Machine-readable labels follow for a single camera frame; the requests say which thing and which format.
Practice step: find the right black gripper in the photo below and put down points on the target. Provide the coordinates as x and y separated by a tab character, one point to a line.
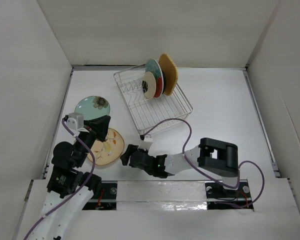
131	148

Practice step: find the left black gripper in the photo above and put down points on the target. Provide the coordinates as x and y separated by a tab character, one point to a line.
98	126

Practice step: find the beige bird painted plate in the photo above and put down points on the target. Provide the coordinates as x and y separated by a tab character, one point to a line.
109	150

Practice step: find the cream bowl with black marks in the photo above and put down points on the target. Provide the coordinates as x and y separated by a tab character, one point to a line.
149	85

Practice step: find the red and teal plate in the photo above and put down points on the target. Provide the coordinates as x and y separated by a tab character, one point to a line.
153	66

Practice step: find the orange woven square plate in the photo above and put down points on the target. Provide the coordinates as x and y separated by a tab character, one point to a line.
170	70

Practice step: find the small black plate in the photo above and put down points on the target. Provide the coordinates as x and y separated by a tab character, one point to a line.
165	82

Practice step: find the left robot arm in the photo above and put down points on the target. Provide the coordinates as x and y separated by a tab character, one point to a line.
68	189

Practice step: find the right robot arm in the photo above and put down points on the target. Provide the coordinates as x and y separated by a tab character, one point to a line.
215	156

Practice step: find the teal flower plate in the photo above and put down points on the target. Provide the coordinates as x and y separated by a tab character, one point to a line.
93	107

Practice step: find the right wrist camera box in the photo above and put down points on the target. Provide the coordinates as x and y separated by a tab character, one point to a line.
146	142

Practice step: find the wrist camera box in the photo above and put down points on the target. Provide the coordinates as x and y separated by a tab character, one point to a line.
75	121
146	142

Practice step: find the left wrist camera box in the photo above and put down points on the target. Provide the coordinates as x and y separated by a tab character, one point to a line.
75	121

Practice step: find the silver wire dish rack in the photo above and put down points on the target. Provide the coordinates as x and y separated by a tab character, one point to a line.
144	112

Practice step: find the metal base rail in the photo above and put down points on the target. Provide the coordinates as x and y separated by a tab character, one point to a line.
169	196

